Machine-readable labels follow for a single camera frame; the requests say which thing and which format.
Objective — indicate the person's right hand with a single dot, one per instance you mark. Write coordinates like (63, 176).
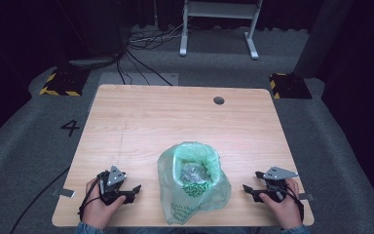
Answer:
(285, 209)

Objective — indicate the green plastic bag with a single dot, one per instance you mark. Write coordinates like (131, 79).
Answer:
(178, 204)

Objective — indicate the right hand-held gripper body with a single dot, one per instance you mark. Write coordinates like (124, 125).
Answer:
(274, 191)

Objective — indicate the crumpled grey wrapper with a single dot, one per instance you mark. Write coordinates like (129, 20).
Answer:
(193, 174)

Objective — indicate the black yellow-striped base plate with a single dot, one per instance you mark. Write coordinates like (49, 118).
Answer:
(65, 83)
(289, 86)

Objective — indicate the person's left hand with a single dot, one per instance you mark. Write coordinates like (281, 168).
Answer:
(98, 211)

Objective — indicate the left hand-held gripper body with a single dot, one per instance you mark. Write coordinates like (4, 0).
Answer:
(111, 190)

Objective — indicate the white metal table frame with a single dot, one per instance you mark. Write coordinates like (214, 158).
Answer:
(219, 9)

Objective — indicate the grey pillar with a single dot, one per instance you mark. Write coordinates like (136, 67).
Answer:
(324, 35)

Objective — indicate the grey tape piece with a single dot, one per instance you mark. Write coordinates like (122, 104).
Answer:
(65, 192)
(306, 196)

